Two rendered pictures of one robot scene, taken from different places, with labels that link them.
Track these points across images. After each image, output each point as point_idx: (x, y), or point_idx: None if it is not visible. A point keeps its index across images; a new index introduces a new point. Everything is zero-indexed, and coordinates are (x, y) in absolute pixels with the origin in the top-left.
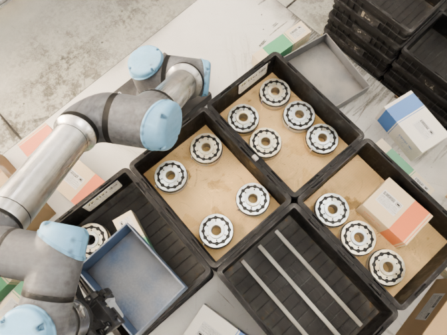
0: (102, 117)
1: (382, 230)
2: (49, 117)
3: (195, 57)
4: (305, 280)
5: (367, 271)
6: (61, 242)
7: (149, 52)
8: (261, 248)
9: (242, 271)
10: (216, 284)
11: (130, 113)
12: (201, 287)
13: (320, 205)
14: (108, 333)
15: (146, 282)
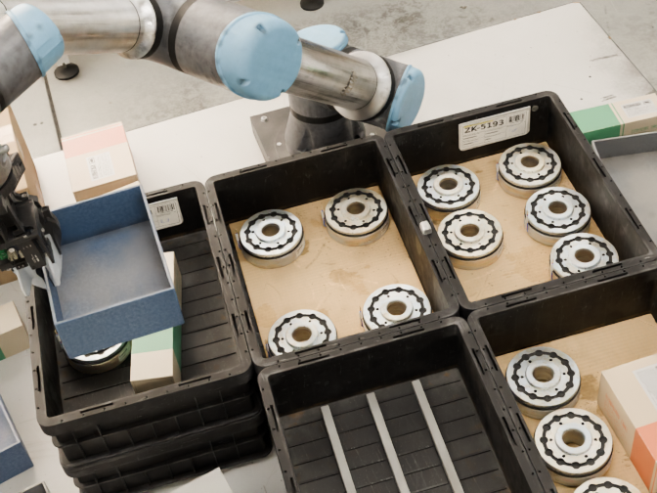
0: (176, 12)
1: (631, 447)
2: (134, 130)
3: (428, 110)
4: (430, 486)
5: (546, 472)
6: (24, 21)
7: (327, 32)
8: (372, 398)
9: (316, 426)
10: (268, 473)
11: (216, 14)
12: (238, 469)
13: (522, 361)
14: (31, 478)
15: (125, 292)
